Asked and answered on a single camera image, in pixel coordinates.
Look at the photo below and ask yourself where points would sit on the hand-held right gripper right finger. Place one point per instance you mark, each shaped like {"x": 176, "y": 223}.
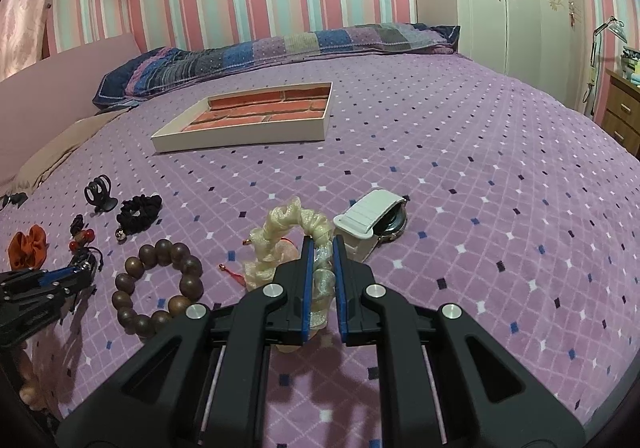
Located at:
{"x": 340, "y": 288}

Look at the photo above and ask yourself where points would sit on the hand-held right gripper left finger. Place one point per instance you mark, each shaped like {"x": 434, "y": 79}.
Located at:
{"x": 307, "y": 288}

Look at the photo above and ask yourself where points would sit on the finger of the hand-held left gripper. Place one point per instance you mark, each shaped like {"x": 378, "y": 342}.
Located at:
{"x": 75, "y": 290}
{"x": 56, "y": 274}

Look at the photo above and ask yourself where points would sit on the orange scrunchie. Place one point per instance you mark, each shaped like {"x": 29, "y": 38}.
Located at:
{"x": 30, "y": 243}

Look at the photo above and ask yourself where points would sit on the cream sheer scrunchie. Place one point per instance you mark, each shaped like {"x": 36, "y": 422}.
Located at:
{"x": 272, "y": 228}

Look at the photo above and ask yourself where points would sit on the black hair claw clip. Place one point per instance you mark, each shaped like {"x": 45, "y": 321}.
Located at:
{"x": 102, "y": 200}

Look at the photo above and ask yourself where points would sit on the white tray with brick lining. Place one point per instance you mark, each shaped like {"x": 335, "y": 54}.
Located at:
{"x": 240, "y": 135}

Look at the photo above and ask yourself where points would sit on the person's left hand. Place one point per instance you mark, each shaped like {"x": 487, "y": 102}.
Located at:
{"x": 31, "y": 390}

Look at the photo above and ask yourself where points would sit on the small black object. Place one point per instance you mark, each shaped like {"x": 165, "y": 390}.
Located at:
{"x": 15, "y": 200}

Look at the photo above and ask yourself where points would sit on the tan cloth pillow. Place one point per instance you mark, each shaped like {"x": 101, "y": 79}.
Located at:
{"x": 55, "y": 147}

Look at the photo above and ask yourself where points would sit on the purple diamond-print blanket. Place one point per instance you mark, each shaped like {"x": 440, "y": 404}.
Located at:
{"x": 450, "y": 152}

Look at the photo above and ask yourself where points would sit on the pink headboard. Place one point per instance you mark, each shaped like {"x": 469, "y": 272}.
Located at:
{"x": 60, "y": 72}

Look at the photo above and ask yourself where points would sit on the patchwork striped pillow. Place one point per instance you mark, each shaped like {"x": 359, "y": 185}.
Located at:
{"x": 300, "y": 45}

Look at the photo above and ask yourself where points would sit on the pink curtain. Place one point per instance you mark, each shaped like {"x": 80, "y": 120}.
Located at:
{"x": 22, "y": 22}

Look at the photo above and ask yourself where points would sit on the white decorated wardrobe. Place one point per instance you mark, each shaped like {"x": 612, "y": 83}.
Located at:
{"x": 515, "y": 27}

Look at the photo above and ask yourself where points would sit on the wooden nightstand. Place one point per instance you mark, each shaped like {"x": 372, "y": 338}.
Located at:
{"x": 622, "y": 112}

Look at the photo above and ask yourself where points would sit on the stack of small boxes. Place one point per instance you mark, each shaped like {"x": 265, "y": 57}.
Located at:
{"x": 631, "y": 67}

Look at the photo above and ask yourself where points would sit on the desk lamp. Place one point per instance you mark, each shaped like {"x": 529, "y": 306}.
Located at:
{"x": 612, "y": 27}

